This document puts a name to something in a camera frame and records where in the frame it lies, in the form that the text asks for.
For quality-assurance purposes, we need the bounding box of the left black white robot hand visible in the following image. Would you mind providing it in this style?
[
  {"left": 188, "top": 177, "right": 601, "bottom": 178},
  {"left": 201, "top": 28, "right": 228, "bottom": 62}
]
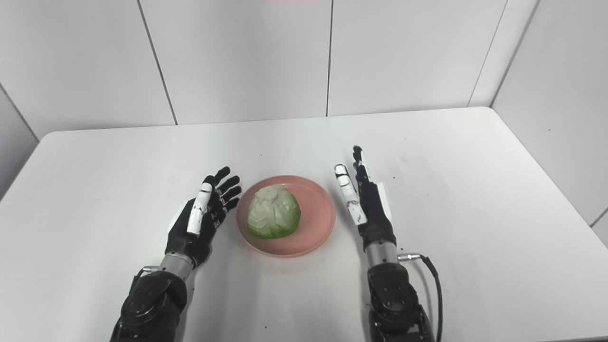
[{"left": 164, "top": 166, "right": 242, "bottom": 269}]

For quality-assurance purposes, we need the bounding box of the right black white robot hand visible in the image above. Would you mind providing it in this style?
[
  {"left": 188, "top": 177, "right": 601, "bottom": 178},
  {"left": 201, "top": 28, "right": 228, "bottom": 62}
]
[{"left": 334, "top": 145, "right": 398, "bottom": 252}]

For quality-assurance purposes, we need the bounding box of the pink round plate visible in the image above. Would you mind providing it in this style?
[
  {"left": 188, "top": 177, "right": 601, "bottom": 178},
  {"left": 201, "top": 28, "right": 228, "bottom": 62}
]
[{"left": 236, "top": 175, "right": 337, "bottom": 258}]

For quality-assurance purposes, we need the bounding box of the green white toy cabbage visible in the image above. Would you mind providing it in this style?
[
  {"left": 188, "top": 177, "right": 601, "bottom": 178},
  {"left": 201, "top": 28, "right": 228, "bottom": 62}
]
[{"left": 246, "top": 185, "right": 302, "bottom": 239}]

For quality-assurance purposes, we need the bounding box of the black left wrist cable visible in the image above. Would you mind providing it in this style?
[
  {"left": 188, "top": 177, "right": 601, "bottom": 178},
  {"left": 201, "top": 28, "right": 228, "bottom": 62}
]
[{"left": 127, "top": 266, "right": 160, "bottom": 295}]

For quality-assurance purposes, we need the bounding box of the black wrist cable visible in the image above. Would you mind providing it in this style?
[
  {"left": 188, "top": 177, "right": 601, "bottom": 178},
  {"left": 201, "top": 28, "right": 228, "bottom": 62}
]
[
  {"left": 398, "top": 254, "right": 443, "bottom": 342},
  {"left": 127, "top": 266, "right": 160, "bottom": 295}
]

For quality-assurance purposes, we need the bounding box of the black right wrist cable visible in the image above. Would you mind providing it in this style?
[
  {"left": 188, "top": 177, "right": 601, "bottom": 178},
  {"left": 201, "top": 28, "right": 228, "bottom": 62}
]
[{"left": 398, "top": 254, "right": 443, "bottom": 342}]

